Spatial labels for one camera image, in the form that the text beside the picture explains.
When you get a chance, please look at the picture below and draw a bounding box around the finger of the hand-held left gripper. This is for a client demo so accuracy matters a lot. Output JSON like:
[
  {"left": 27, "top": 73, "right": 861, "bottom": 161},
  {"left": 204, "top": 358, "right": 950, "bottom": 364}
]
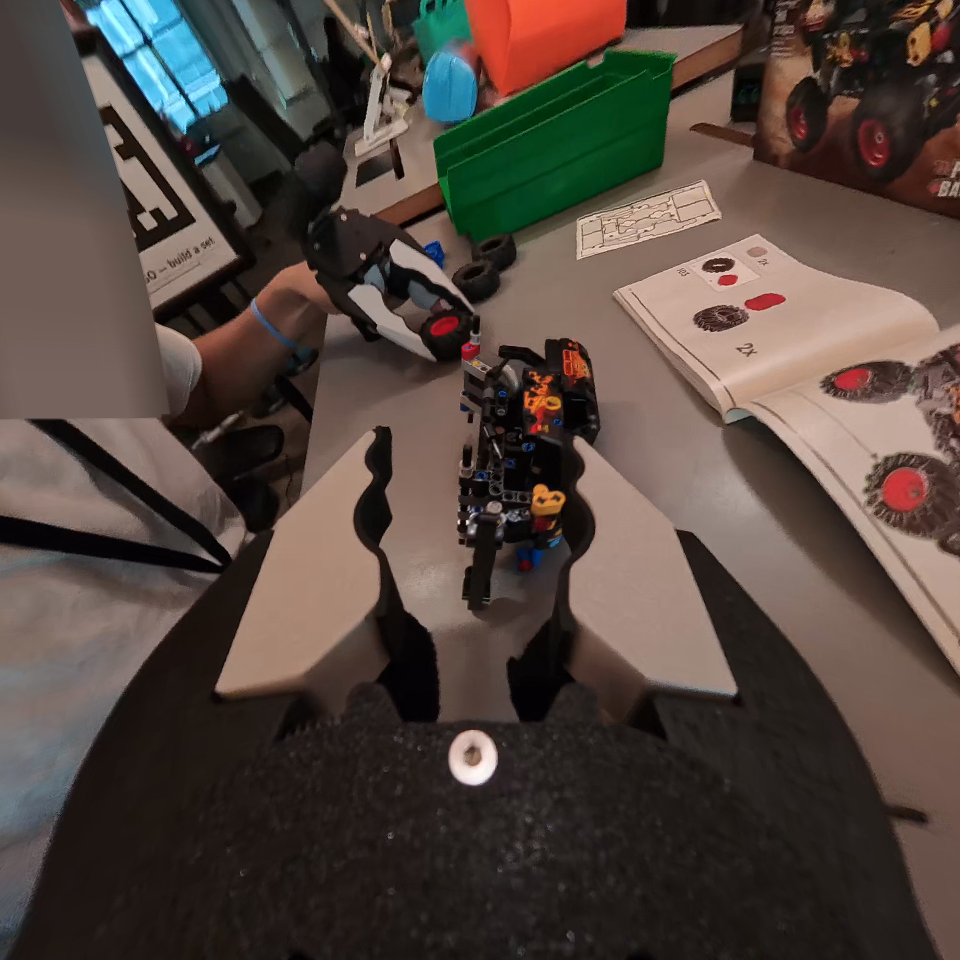
[
  {"left": 388, "top": 238, "right": 477, "bottom": 318},
  {"left": 346, "top": 287, "right": 442, "bottom": 363}
]

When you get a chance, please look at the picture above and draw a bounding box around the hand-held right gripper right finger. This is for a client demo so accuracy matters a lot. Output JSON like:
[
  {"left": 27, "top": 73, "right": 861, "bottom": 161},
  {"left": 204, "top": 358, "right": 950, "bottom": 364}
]
[{"left": 523, "top": 435, "right": 740, "bottom": 721}]

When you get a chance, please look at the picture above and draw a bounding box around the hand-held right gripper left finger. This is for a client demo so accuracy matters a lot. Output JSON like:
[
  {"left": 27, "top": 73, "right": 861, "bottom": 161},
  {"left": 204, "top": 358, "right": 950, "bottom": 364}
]
[{"left": 216, "top": 427, "right": 395, "bottom": 704}]

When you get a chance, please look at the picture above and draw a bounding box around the black tyre red rim wheel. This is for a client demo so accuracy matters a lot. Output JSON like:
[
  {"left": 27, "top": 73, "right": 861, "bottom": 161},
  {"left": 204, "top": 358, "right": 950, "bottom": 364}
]
[{"left": 418, "top": 309, "right": 483, "bottom": 363}]

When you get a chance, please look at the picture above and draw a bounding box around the lego monster truck model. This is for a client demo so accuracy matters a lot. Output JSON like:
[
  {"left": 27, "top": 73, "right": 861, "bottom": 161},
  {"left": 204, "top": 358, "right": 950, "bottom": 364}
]
[{"left": 456, "top": 337, "right": 603, "bottom": 612}]

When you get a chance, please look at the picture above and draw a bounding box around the lego instruction booklet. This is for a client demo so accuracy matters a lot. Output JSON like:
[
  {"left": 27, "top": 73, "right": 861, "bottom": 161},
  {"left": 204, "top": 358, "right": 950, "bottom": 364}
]
[{"left": 613, "top": 234, "right": 960, "bottom": 676}]

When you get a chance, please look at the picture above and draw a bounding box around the person's left forearm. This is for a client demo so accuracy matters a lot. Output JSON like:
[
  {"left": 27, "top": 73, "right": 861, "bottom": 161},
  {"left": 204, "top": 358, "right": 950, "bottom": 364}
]
[{"left": 168, "top": 300, "right": 290, "bottom": 429}]

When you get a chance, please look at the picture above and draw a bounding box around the lego set cardboard box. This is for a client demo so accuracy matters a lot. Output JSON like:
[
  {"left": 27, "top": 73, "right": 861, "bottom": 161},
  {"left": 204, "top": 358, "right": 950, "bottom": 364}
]
[{"left": 753, "top": 0, "right": 960, "bottom": 220}]

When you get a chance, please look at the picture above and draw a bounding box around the person's left hand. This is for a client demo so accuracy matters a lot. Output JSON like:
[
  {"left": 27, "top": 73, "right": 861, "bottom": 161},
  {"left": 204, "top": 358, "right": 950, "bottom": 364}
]
[{"left": 273, "top": 266, "right": 352, "bottom": 335}]

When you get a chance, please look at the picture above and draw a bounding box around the black rubber tyre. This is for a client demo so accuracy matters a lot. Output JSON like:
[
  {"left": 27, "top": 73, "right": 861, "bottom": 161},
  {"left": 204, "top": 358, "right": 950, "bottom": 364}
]
[
  {"left": 471, "top": 234, "right": 519, "bottom": 273},
  {"left": 452, "top": 258, "right": 502, "bottom": 303}
]

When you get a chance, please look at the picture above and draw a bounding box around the blue wristband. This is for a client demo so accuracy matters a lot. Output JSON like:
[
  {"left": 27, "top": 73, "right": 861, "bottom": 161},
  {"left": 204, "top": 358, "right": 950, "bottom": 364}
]
[{"left": 249, "top": 296, "right": 300, "bottom": 351}]

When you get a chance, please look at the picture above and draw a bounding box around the small white stand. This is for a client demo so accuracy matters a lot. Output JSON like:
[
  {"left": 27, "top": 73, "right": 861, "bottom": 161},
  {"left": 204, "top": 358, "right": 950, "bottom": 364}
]
[{"left": 352, "top": 52, "right": 412, "bottom": 159}]

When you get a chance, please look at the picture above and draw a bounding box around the white sign with black tag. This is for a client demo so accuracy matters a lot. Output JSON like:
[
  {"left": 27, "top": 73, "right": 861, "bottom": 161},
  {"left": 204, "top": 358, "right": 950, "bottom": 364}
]
[{"left": 81, "top": 52, "right": 258, "bottom": 318}]

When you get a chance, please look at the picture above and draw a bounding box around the green plastic bin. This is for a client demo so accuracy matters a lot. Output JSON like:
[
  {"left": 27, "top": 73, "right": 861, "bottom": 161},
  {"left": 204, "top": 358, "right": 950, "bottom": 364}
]
[{"left": 433, "top": 48, "right": 676, "bottom": 240}]

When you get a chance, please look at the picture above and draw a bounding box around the light blue round object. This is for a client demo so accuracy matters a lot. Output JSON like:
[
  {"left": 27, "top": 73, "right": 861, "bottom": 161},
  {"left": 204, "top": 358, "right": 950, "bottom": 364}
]
[{"left": 421, "top": 43, "right": 481, "bottom": 125}]

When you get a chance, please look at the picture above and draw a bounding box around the sticker sheet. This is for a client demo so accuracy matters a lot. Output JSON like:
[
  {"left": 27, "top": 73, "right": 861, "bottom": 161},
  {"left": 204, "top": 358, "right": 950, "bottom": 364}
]
[{"left": 576, "top": 180, "right": 723, "bottom": 261}]

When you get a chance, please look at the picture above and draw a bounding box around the small green container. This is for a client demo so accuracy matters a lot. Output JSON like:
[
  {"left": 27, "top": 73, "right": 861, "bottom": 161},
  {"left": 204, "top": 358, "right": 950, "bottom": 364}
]
[{"left": 411, "top": 0, "right": 472, "bottom": 67}]

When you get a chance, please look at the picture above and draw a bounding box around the orange plastic container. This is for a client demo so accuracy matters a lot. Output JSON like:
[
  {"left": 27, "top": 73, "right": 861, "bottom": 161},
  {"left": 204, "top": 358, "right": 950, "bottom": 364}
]
[{"left": 463, "top": 0, "right": 628, "bottom": 97}]

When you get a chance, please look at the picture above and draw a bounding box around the window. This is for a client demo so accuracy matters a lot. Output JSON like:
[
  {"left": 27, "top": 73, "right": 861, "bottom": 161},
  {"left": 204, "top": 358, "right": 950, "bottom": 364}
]
[{"left": 81, "top": 0, "right": 230, "bottom": 136}]

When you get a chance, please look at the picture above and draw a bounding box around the small black box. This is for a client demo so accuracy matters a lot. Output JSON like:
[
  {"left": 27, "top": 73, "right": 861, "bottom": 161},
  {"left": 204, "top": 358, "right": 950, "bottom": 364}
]
[{"left": 731, "top": 63, "right": 768, "bottom": 123}]

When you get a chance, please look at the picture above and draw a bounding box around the black strap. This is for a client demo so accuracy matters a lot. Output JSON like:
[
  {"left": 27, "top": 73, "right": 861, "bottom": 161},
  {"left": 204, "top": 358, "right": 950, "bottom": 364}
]
[{"left": 0, "top": 418, "right": 235, "bottom": 576}]

